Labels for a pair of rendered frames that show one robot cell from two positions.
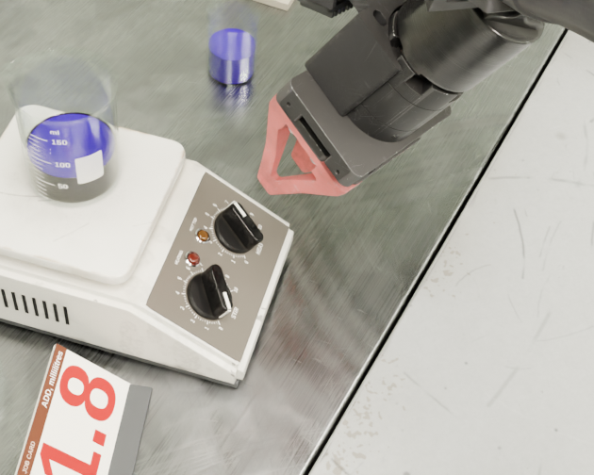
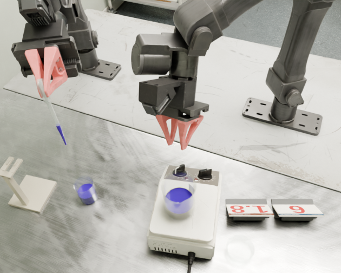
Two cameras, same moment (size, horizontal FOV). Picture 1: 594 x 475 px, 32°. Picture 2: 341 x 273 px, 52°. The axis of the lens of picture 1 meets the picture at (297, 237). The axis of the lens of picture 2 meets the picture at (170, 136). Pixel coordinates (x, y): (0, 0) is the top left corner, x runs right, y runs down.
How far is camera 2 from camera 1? 64 cm
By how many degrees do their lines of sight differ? 51
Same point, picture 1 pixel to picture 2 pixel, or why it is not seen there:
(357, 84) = (192, 94)
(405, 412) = (216, 141)
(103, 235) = (203, 194)
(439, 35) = (196, 64)
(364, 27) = (188, 83)
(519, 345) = not seen: hidden behind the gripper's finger
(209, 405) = (226, 184)
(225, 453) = (240, 179)
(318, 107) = (195, 107)
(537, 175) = (131, 115)
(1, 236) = (210, 222)
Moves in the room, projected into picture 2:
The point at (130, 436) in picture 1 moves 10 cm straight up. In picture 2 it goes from (242, 201) to (248, 175)
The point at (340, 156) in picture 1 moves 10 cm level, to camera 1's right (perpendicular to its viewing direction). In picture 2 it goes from (206, 105) to (204, 73)
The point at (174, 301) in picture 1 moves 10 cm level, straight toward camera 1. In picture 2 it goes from (211, 181) to (257, 173)
